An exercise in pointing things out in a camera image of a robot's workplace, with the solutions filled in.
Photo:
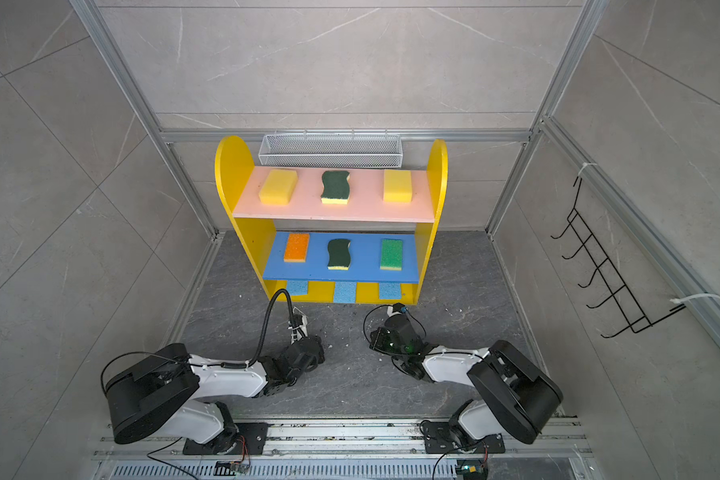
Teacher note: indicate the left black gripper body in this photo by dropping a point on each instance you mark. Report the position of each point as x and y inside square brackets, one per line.
[322, 357]

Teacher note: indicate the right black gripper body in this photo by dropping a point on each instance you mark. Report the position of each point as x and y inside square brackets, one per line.
[385, 344]

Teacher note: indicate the blue sponge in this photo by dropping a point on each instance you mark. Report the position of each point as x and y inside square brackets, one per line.
[297, 287]
[345, 292]
[389, 291]

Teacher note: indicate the light green sponge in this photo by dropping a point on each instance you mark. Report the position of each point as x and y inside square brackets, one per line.
[391, 256]

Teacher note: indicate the dark green sponge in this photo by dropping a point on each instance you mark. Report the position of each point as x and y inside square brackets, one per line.
[336, 187]
[339, 256]

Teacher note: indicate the orange sponge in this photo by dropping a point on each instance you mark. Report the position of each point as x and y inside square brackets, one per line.
[296, 249]

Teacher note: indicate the yellow sponge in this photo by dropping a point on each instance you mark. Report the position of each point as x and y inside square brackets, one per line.
[397, 186]
[278, 187]

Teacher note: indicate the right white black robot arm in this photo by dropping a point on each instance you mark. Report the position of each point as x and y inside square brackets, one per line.
[515, 396]

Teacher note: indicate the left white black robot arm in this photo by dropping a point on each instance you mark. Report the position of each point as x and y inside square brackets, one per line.
[176, 394]

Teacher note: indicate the yellow pink blue shelf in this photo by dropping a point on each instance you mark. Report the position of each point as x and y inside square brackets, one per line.
[365, 220]

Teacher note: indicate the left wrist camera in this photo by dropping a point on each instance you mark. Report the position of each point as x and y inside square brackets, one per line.
[298, 325]

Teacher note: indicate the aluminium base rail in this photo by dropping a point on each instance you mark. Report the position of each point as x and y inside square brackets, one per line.
[355, 449]

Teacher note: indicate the white wire mesh basket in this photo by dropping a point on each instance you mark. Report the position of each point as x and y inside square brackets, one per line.
[341, 150]

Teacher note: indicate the black wire hook rack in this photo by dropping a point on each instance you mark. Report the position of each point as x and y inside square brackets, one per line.
[606, 271]

